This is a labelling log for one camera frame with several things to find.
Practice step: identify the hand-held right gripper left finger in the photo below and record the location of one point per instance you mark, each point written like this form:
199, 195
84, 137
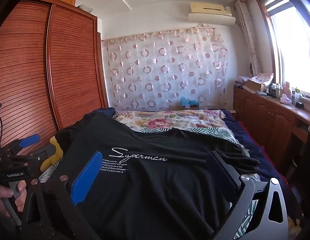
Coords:
86, 177

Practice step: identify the leaf-print sheet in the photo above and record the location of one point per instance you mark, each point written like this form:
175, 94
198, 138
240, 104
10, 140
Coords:
220, 132

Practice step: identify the pink figurine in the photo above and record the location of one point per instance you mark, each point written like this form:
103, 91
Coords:
286, 92

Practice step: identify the yellow plush toy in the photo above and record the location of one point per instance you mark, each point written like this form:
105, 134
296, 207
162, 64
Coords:
58, 152

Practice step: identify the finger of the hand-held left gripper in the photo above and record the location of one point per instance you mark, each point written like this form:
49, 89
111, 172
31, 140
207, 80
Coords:
29, 140
46, 155

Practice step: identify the wooden slatted wardrobe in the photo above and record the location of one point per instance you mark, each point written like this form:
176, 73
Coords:
27, 67

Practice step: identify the blue toy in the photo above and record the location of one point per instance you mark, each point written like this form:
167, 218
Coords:
188, 102

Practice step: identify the pile of papers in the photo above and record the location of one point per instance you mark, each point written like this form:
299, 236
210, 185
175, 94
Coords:
241, 82

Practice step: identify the green-capped bottle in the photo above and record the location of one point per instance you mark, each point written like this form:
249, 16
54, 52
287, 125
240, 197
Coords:
297, 95

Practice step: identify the floral blanket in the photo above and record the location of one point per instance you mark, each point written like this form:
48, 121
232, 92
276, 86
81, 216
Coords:
157, 122

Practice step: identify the white bottle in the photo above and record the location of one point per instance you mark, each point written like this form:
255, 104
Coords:
278, 91

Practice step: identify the navy folded garment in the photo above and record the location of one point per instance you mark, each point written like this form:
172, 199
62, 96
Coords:
110, 111

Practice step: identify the black t-shirt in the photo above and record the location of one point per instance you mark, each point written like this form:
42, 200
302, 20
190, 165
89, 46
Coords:
150, 185

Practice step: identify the beige window curtain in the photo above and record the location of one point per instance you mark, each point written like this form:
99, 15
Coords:
247, 35

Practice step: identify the window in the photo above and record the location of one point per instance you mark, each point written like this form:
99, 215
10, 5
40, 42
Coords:
292, 55

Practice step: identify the peacock-print folded cloth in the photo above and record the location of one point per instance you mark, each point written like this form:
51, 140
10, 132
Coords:
115, 116

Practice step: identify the person's left hand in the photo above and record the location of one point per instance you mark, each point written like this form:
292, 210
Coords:
3, 195

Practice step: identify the cardboard box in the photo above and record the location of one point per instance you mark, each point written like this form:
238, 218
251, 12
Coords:
253, 85

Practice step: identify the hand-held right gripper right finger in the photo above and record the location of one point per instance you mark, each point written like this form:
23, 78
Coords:
223, 175

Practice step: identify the small brown box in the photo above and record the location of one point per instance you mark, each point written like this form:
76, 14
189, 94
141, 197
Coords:
188, 107

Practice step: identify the small black box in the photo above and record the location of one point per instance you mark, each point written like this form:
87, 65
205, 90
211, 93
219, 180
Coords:
299, 105

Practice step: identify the sheer circle-patterned curtain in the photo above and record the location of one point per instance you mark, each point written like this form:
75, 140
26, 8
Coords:
157, 75

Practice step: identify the white bundle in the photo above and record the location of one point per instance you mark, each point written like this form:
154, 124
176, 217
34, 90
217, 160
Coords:
84, 8

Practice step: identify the wall air conditioner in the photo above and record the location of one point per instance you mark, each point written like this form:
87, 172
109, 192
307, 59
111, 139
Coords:
210, 11

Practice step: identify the wooden sideboard cabinet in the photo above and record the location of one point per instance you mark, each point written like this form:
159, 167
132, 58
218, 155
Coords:
265, 115

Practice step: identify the navy blanket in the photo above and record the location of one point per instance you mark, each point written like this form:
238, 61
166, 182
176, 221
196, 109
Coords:
245, 130

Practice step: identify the pink dotted cloth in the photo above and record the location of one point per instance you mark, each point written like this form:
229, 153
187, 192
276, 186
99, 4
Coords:
263, 77

